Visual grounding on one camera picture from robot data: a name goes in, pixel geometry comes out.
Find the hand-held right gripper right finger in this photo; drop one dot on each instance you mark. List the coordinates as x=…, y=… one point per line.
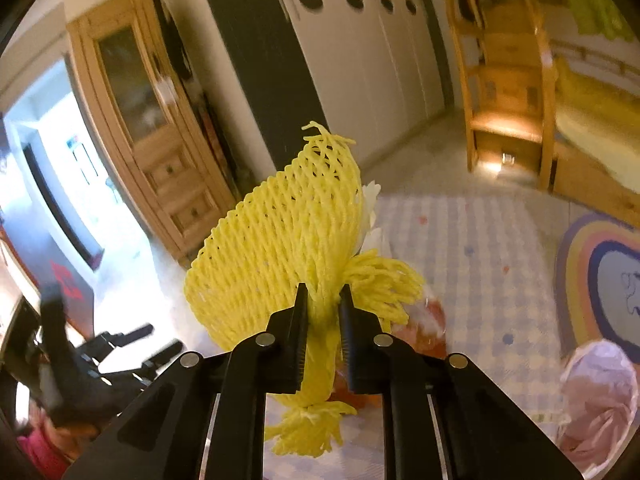
x=346, y=320

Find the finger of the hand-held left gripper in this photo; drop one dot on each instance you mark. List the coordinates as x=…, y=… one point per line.
x=125, y=336
x=150, y=360

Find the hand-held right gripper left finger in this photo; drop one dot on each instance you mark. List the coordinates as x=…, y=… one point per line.
x=300, y=320

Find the yellow foam fruit net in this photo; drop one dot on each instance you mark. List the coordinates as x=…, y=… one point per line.
x=280, y=220

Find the waste bin with pink bag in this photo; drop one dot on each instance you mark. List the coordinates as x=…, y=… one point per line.
x=595, y=400

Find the person's left forearm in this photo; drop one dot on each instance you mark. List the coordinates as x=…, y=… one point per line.
x=45, y=450

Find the orange snack wrapper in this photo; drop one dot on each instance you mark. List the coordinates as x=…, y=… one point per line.
x=425, y=332

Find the white crumpled tissue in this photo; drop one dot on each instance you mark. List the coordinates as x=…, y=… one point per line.
x=370, y=210

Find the wooden glass-door cabinet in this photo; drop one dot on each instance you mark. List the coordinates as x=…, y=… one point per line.
x=170, y=170

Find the rainbow oval rug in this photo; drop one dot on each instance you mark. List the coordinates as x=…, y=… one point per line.
x=575, y=280

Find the white wardrobe with round holes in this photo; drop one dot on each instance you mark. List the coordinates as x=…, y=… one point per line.
x=360, y=60

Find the wooden bunk bed staircase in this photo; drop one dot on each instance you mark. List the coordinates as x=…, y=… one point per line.
x=505, y=80

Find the yellow bedding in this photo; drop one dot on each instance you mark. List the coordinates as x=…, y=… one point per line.
x=600, y=125

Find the green quilted blanket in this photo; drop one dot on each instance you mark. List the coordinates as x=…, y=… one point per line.
x=590, y=0

